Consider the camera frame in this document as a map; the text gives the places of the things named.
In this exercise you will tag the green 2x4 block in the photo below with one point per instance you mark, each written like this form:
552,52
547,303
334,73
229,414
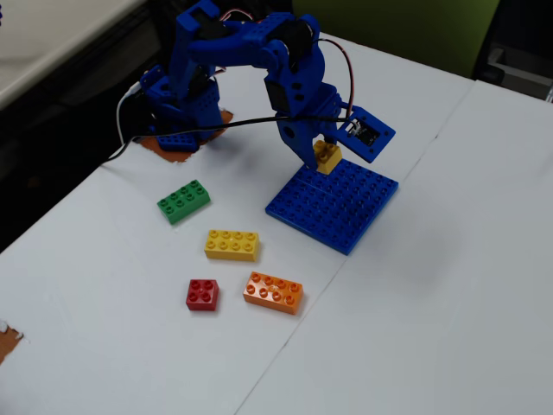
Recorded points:
183,201

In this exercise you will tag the orange 2x4 block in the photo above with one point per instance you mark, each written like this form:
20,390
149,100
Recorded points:
272,291

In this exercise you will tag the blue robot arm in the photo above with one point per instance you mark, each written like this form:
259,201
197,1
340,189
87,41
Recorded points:
242,43

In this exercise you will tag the yellow 2x4 block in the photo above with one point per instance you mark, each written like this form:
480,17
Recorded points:
231,246

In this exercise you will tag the yellow 2x2 block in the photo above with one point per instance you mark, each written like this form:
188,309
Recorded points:
327,160

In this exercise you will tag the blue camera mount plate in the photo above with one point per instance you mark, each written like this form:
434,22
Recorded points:
384,144

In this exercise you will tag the blue 8x8 plate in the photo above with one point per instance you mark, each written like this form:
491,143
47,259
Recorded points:
332,212

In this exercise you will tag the red 2x2 block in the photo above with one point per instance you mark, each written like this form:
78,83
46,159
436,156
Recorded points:
202,294

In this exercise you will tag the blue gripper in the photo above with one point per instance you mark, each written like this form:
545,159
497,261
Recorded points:
297,135

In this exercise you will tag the white side table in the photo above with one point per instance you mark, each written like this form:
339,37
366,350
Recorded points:
43,43

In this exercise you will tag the grey box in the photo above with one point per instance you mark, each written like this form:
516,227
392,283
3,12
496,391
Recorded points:
523,73

